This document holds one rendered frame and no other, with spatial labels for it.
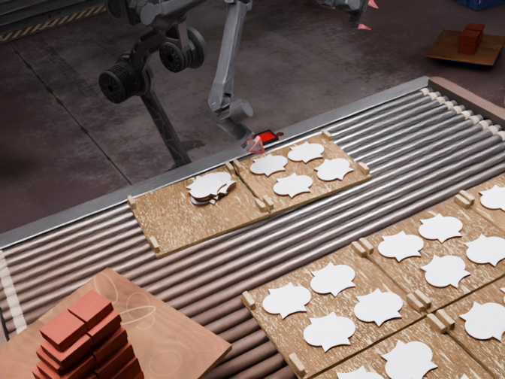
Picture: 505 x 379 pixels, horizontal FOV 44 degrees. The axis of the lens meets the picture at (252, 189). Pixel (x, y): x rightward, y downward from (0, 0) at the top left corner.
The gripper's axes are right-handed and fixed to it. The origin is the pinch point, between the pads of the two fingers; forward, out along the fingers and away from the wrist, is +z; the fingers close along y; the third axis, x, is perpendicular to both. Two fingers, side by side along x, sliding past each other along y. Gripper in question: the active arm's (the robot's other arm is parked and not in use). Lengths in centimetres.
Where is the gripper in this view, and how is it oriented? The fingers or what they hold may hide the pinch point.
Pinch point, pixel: (256, 146)
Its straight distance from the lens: 229.7
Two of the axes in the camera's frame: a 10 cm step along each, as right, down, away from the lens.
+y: -4.3, -4.6, 7.8
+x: -6.5, 7.5, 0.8
